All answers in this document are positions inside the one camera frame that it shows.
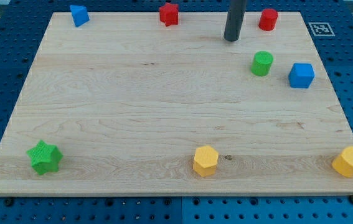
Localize red star block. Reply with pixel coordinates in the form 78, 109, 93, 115
159, 2, 179, 26

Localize green star block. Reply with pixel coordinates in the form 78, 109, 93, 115
26, 140, 63, 175

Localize light wooden board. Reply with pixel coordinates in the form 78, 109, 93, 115
0, 12, 353, 197

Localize yellow hexagon block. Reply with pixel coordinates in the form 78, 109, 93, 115
192, 145, 219, 177

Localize green cylinder block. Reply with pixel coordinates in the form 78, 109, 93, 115
250, 51, 273, 77

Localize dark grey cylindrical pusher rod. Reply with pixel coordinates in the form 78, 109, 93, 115
224, 0, 247, 42

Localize blue cube block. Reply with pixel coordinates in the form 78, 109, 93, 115
288, 63, 315, 88

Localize red cylinder block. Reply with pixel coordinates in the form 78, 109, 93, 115
258, 8, 278, 31

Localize blue triangular prism block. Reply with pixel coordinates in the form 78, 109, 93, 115
70, 5, 90, 27

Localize white fiducial marker tag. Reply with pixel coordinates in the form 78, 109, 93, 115
309, 22, 335, 37

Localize yellow cylinder block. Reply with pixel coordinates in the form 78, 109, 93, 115
331, 146, 353, 178

